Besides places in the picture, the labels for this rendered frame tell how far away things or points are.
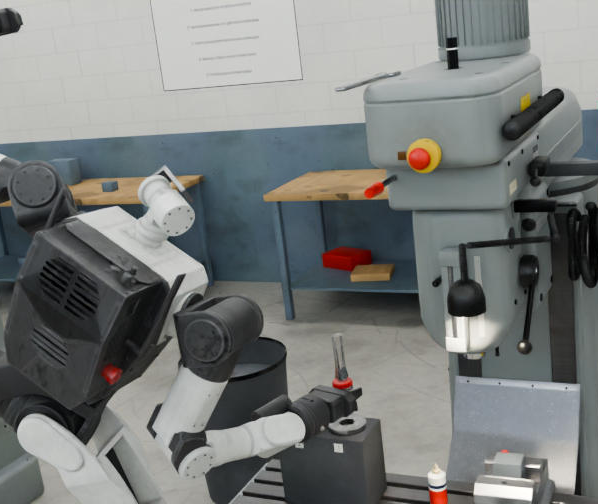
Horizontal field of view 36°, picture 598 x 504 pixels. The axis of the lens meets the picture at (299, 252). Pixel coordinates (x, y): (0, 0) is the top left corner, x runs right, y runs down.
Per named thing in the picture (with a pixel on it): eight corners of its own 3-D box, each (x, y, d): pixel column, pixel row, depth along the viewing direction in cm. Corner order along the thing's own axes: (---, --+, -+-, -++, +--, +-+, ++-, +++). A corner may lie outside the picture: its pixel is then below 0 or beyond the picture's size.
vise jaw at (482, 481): (532, 510, 191) (531, 493, 190) (473, 503, 196) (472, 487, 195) (537, 495, 196) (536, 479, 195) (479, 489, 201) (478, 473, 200)
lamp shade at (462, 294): (448, 318, 170) (446, 287, 168) (446, 306, 177) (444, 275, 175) (488, 315, 169) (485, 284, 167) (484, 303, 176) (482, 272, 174)
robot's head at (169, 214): (150, 244, 162) (170, 202, 159) (127, 213, 169) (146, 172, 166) (180, 248, 167) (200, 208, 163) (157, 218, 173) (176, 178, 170)
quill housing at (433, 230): (513, 361, 183) (503, 206, 174) (415, 355, 192) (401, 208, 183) (531, 327, 199) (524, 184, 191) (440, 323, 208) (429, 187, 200)
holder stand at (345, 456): (370, 515, 210) (361, 436, 204) (284, 503, 219) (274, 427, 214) (387, 488, 220) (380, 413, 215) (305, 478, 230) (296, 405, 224)
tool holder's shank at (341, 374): (351, 379, 209) (346, 334, 206) (342, 384, 207) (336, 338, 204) (342, 376, 212) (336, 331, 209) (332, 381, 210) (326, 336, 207)
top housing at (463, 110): (499, 168, 159) (493, 76, 155) (360, 173, 171) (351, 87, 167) (548, 124, 200) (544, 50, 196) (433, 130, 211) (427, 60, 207)
